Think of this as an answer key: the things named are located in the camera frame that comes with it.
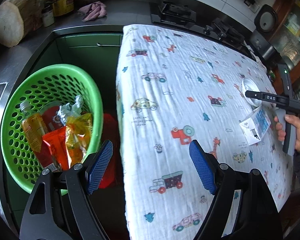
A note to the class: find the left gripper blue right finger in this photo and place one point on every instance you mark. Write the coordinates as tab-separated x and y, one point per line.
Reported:
219	180

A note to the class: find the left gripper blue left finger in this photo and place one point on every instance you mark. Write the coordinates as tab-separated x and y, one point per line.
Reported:
81	181

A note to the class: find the white blue milk carton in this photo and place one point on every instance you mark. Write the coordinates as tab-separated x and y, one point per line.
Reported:
255	126

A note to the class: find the red foil snack wrapper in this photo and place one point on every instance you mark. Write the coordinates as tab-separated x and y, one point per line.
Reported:
55	141

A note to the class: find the yellow snack bag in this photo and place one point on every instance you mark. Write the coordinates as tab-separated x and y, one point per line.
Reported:
78	131

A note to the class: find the grey white paper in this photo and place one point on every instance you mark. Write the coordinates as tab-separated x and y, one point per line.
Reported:
68	110

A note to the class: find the red yellow tea bottle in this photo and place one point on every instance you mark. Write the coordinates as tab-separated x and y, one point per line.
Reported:
33	126

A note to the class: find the red instant noodle cup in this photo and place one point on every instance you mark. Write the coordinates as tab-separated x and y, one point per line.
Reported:
51	118

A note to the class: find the person's right hand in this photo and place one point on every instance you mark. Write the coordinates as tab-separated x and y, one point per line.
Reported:
293	120

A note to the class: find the black rice cooker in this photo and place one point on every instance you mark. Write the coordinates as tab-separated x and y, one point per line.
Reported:
265	22

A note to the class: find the green plastic waste basket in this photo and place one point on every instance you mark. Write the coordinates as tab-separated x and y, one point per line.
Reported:
54	85

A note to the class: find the white cartoon print tablecloth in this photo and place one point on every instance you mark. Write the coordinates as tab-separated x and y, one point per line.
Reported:
173	88

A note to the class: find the black gas stove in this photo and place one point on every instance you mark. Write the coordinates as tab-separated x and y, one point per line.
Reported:
209	24

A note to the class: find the small white label jar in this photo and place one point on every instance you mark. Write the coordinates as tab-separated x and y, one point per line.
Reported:
47	15

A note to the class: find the pink dish rag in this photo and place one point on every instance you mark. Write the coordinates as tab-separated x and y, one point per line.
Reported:
93	11

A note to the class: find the round wooden chopping block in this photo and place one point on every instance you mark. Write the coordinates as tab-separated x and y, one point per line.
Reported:
17	19

